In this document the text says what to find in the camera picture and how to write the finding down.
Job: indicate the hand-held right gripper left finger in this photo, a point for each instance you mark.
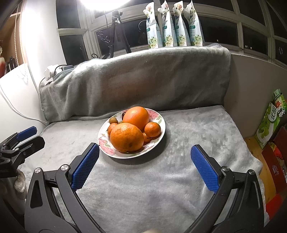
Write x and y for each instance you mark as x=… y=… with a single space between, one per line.
x=86 y=165

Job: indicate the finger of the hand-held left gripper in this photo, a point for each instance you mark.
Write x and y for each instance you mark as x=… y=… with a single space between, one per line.
x=33 y=143
x=27 y=132

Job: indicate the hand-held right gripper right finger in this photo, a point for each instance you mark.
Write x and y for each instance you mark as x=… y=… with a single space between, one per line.
x=205 y=170

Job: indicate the small orange mandarin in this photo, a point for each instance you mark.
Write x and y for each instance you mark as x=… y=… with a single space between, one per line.
x=153 y=129
x=111 y=128

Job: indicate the large rough-skinned orange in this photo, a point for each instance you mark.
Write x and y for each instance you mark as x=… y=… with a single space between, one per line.
x=126 y=137

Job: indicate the brown longan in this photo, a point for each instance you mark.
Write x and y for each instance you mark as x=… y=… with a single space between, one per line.
x=113 y=121

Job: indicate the tiny orange kumquat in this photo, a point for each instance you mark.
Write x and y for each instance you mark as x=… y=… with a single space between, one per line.
x=146 y=138

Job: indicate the large smooth orange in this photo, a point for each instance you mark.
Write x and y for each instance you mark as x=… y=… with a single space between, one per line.
x=135 y=117

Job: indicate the white floral plate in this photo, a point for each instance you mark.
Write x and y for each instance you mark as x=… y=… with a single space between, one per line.
x=158 y=117

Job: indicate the person's left hand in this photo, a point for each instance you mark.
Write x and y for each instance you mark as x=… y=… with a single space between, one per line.
x=20 y=182

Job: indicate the white cabinet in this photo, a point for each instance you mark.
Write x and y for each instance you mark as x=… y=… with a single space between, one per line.
x=15 y=94

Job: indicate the white power strip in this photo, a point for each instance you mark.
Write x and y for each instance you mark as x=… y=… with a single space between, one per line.
x=50 y=72

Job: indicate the red cardboard box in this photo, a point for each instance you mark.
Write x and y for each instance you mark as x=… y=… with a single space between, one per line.
x=274 y=170

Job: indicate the dark glass bottle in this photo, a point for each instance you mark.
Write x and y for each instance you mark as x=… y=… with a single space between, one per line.
x=14 y=61
x=8 y=65

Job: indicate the red and white vase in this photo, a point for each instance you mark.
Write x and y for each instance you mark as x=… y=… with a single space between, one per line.
x=1 y=62

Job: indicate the green snack packet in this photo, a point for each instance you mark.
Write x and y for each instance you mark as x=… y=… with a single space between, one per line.
x=270 y=118

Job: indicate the grey fleece blanket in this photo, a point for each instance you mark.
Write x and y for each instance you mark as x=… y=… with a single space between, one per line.
x=157 y=78

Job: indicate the white window frame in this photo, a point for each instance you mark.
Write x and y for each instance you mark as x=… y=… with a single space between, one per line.
x=246 y=22

